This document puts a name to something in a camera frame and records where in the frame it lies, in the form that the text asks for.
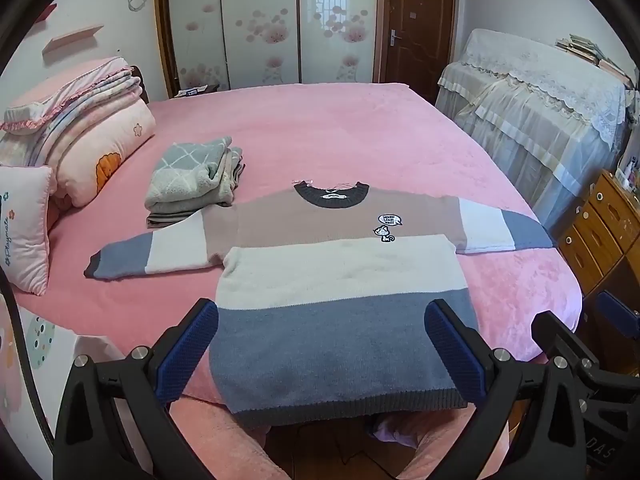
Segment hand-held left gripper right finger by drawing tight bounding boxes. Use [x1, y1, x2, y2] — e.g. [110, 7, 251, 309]
[424, 299, 588, 480]

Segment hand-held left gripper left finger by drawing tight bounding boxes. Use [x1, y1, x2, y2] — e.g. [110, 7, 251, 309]
[54, 298, 221, 480]

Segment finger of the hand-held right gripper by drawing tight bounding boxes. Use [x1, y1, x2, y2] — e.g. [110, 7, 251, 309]
[597, 290, 640, 342]
[531, 310, 601, 370]

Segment colour-block knit sweater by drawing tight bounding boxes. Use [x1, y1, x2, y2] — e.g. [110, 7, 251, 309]
[84, 181, 556, 428]

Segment wooden drawer cabinet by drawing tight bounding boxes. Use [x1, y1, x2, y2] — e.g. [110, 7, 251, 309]
[556, 170, 640, 297]

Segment purple fabric item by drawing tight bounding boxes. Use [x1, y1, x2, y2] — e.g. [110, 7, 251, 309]
[367, 416, 427, 450]

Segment white cartoon printed sheet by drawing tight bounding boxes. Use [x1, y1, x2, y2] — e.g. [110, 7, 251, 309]
[0, 292, 121, 480]

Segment grey fleece folded garment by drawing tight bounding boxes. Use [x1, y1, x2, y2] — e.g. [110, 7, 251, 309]
[145, 147, 246, 217]

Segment green checked folded sweater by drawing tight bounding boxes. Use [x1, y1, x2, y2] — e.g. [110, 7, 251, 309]
[145, 136, 236, 202]

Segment cream sheer striped cloth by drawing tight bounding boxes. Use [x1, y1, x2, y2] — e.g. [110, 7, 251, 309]
[435, 62, 621, 233]

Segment white embroidered cushion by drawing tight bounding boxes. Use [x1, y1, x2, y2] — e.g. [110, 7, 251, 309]
[0, 165, 58, 296]

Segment pink bed blanket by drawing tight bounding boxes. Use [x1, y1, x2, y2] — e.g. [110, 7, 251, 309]
[15, 82, 583, 480]

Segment white lace cover cloth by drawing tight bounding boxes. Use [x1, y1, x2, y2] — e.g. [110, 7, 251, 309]
[459, 28, 629, 152]

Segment folded striped blanket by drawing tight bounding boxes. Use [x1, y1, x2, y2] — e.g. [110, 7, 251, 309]
[0, 72, 150, 167]

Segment stack of books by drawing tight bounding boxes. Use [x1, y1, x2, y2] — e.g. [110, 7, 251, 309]
[554, 34, 637, 92]

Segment dark wooden headboard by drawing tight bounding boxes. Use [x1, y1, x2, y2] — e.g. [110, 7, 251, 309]
[129, 65, 150, 104]

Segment floral sliding wardrobe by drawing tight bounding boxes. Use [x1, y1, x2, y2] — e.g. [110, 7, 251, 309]
[154, 0, 388, 98]

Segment brown wooden door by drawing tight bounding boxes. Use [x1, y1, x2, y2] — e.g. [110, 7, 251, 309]
[375, 0, 458, 106]

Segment thick black cable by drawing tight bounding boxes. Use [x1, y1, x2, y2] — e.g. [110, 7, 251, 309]
[0, 265, 56, 461]

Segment large pink wall shelf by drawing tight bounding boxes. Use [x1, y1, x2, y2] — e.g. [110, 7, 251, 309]
[42, 25, 104, 54]

